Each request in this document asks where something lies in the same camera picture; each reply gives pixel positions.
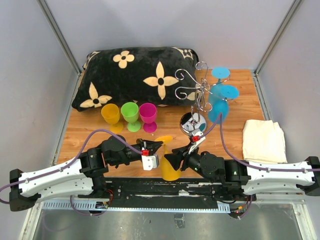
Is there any aluminium frame post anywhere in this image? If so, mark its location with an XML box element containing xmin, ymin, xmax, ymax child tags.
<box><xmin>36</xmin><ymin>0</ymin><xmax>82</xmax><ymax>74</ymax></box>
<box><xmin>254</xmin><ymin>0</ymin><xmax>305</xmax><ymax>75</ymax></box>

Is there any black floral plush pillow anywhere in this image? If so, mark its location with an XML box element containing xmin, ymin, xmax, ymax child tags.
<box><xmin>71</xmin><ymin>46</ymin><xmax>199</xmax><ymax>112</ymax></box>

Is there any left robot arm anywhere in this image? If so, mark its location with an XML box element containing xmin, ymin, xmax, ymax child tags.
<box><xmin>9</xmin><ymin>135</ymin><xmax>164</xmax><ymax>212</ymax></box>

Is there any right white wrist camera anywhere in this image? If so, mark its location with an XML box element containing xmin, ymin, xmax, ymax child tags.
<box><xmin>188</xmin><ymin>128</ymin><xmax>206</xmax><ymax>155</ymax></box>

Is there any magenta plastic goblet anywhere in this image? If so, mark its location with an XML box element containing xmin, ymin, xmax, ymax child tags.
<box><xmin>139</xmin><ymin>102</ymin><xmax>157</xmax><ymax>133</ymax></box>

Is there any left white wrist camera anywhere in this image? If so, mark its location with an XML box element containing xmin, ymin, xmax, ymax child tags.
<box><xmin>141</xmin><ymin>149</ymin><xmax>159</xmax><ymax>171</ymax></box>

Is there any green plastic goblet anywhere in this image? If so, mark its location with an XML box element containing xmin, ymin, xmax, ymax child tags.
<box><xmin>120</xmin><ymin>102</ymin><xmax>141</xmax><ymax>132</ymax></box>

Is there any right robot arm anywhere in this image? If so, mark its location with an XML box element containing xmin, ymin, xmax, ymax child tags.
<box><xmin>164</xmin><ymin>145</ymin><xmax>320</xmax><ymax>200</ymax></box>

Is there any yellow plastic goblet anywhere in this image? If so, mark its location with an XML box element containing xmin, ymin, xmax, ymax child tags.
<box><xmin>155</xmin><ymin>135</ymin><xmax>182</xmax><ymax>182</ymax></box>
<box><xmin>101</xmin><ymin>103</ymin><xmax>123</xmax><ymax>134</ymax></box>

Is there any right aluminium frame post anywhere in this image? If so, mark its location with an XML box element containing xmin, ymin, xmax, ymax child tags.
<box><xmin>254</xmin><ymin>0</ymin><xmax>305</xmax><ymax>75</ymax></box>

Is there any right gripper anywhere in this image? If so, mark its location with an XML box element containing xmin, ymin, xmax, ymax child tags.
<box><xmin>164</xmin><ymin>141</ymin><xmax>216</xmax><ymax>183</ymax></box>

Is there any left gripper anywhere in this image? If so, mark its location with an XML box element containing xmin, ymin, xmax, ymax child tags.
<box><xmin>110</xmin><ymin>138</ymin><xmax>163</xmax><ymax>166</ymax></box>

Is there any blue plastic goblet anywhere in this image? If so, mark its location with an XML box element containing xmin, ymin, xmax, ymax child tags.
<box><xmin>208</xmin><ymin>67</ymin><xmax>230</xmax><ymax>106</ymax></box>
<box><xmin>208</xmin><ymin>83</ymin><xmax>240</xmax><ymax>123</ymax></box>

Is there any yellow plastic goblet front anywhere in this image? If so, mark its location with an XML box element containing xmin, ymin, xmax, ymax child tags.
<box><xmin>155</xmin><ymin>135</ymin><xmax>182</xmax><ymax>182</ymax></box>

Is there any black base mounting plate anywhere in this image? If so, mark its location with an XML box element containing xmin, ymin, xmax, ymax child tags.
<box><xmin>76</xmin><ymin>177</ymin><xmax>257</xmax><ymax>211</ymax></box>

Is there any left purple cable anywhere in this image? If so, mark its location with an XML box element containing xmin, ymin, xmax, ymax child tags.
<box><xmin>0</xmin><ymin>128</ymin><xmax>146</xmax><ymax>231</ymax></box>

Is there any left aluminium frame post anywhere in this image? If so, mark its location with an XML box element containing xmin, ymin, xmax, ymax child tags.
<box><xmin>36</xmin><ymin>0</ymin><xmax>82</xmax><ymax>74</ymax></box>

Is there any chrome wine glass rack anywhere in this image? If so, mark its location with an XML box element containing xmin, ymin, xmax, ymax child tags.
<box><xmin>174</xmin><ymin>61</ymin><xmax>222</xmax><ymax>135</ymax></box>

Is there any white folded cloth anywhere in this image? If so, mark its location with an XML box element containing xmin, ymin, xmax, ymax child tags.
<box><xmin>242</xmin><ymin>119</ymin><xmax>288</xmax><ymax>164</ymax></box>

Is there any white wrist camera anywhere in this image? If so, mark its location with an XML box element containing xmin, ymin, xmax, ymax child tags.
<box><xmin>141</xmin><ymin>149</ymin><xmax>159</xmax><ymax>171</ymax></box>
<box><xmin>188</xmin><ymin>128</ymin><xmax>206</xmax><ymax>155</ymax></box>

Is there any yellow plastic goblet rear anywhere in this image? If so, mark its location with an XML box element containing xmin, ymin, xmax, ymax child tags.
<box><xmin>101</xmin><ymin>103</ymin><xmax>123</xmax><ymax>134</ymax></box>

